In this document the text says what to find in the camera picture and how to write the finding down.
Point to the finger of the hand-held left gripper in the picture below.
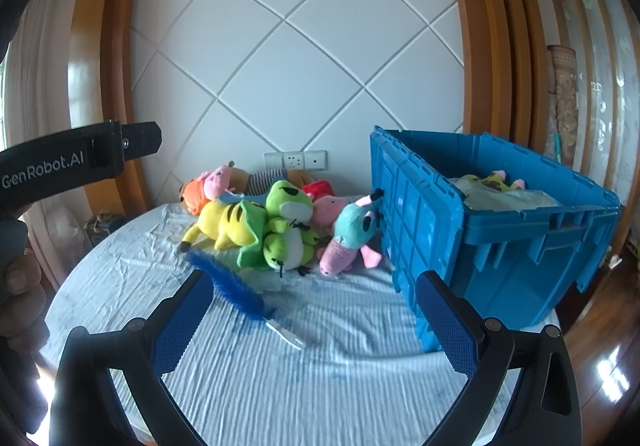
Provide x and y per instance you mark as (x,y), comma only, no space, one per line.
(145,139)

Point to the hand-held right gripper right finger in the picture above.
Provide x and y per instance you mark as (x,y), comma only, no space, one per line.
(447,326)

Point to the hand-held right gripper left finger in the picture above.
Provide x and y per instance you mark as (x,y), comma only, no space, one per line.
(182,321)

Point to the blue plastic crate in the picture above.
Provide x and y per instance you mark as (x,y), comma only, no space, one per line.
(500,246)

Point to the teal and pink plush toy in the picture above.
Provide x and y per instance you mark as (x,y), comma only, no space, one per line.
(352,231)

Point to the person's left hand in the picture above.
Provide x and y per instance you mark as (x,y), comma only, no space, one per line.
(22,291)

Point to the blue feather duster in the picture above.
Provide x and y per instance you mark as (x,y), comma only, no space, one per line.
(230,286)

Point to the patterned bag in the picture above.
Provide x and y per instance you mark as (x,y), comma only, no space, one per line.
(102,222)

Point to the orange lion plush toy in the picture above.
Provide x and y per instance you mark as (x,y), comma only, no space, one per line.
(195,193)

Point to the small pink plush toy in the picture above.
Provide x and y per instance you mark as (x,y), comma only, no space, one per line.
(217,181)

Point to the yellow tiger plush toy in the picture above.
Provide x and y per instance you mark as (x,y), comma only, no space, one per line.
(220,226)

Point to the light blue plastic toy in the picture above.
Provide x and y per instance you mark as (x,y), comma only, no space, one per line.
(235,198)

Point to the white curtain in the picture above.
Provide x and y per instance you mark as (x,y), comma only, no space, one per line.
(45,51)

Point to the striped brown plush doll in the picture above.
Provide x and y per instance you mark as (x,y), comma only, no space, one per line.
(260,182)

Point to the green frog plush toy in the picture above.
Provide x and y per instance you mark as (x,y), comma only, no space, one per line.
(282,196)
(285,246)

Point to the light blue tablecloth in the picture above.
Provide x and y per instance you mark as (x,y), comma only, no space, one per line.
(325,366)

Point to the white plastic bag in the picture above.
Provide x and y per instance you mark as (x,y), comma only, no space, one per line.
(500,200)

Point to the yellow spotted plush toy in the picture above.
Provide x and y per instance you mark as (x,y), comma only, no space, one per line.
(492,180)

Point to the pink pig plush toy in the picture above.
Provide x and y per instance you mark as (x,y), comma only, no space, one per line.
(327,208)

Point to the red plush toy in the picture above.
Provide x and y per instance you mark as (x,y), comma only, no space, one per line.
(320,188)

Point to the rolled patterned mat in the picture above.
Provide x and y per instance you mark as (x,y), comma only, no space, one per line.
(562,96)

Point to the wooden slatted screen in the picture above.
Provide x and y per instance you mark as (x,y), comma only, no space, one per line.
(595,51)

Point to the wooden wall frame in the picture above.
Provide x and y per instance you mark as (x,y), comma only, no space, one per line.
(100,51)
(495,26)

